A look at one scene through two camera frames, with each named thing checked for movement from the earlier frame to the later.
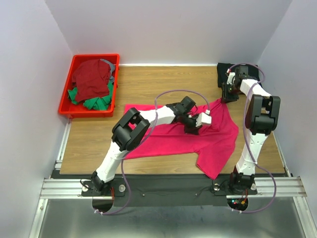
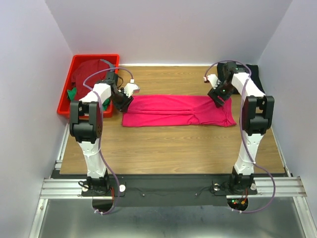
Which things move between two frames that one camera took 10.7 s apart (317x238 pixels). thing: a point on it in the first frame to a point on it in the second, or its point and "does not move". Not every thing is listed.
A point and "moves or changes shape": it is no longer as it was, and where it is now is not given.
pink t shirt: (213, 145) moves or changes shape
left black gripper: (192, 129) to (123, 106)
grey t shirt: (113, 68) does not move
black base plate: (165, 190) does not move
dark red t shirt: (90, 79) does not move
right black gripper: (225, 96) to (214, 93)
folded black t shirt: (224, 69) does not move
